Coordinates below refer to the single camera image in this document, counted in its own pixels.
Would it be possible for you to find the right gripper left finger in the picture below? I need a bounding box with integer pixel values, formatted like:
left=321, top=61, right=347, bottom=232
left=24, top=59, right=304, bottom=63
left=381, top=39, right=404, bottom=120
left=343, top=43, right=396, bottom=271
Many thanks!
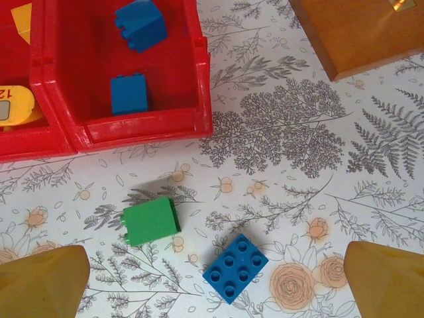
left=0, top=245, right=91, bottom=318

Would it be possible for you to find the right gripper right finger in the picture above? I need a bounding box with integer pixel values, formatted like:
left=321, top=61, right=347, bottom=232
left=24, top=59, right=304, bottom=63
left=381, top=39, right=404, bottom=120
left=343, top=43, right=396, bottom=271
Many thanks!
left=343, top=240, right=424, bottom=318

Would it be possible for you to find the green square lego brick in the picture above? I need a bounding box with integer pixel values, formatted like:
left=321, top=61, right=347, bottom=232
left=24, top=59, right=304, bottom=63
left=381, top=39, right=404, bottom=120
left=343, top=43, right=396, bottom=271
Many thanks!
left=121, top=195, right=182, bottom=248

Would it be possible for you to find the yellow rounded lego piece 120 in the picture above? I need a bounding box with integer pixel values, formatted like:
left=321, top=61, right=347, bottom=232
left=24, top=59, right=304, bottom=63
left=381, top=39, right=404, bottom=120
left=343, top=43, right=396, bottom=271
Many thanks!
left=0, top=85, right=46, bottom=133

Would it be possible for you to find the blue square lego brick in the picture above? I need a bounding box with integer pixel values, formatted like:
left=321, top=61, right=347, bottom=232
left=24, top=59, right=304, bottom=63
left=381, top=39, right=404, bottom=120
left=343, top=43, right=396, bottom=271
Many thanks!
left=114, top=0, right=169, bottom=54
left=110, top=73, right=150, bottom=117

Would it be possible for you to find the yellow square lego brick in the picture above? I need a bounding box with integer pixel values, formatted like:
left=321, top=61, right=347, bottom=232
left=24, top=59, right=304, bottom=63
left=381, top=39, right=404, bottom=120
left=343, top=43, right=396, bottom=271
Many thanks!
left=9, top=2, right=34, bottom=46

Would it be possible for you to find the red plastic bin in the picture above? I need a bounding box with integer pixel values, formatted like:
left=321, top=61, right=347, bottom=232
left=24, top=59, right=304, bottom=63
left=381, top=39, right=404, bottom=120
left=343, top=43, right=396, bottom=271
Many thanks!
left=0, top=0, right=72, bottom=163
left=29, top=0, right=213, bottom=153

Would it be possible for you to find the blue six-stud lego brick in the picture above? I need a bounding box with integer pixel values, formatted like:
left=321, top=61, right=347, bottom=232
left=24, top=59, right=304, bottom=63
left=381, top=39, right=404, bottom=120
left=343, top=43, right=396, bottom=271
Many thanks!
left=201, top=233, right=270, bottom=305

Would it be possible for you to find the brown wooden base plate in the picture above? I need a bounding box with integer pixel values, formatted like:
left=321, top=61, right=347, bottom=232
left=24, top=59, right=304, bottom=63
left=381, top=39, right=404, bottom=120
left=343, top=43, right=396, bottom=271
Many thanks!
left=290, top=0, right=424, bottom=83

